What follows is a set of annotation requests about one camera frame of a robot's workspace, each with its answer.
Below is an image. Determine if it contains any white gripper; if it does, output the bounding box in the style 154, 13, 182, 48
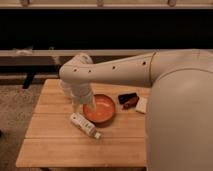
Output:
70, 83, 96, 113

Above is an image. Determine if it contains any white plastic bottle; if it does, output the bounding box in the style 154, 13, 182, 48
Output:
70, 113, 101, 139

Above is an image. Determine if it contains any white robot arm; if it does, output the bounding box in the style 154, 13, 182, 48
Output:
59, 49, 213, 171

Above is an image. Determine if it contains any orange bowl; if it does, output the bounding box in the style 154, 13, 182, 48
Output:
83, 94, 115, 124

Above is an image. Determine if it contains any white plastic cup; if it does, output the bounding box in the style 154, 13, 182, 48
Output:
60, 81, 71, 98

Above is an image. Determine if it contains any black chip bag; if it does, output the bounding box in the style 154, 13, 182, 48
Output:
118, 93, 137, 104

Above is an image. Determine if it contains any wooden table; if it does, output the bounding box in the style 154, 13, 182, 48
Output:
16, 79, 146, 168

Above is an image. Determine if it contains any brown snack bar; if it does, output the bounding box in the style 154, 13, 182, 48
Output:
123, 97, 139, 110

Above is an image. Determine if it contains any black post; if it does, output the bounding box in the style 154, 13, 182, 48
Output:
22, 71, 35, 89

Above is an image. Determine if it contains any grey rail beam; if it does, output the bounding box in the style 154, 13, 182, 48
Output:
0, 49, 151, 64

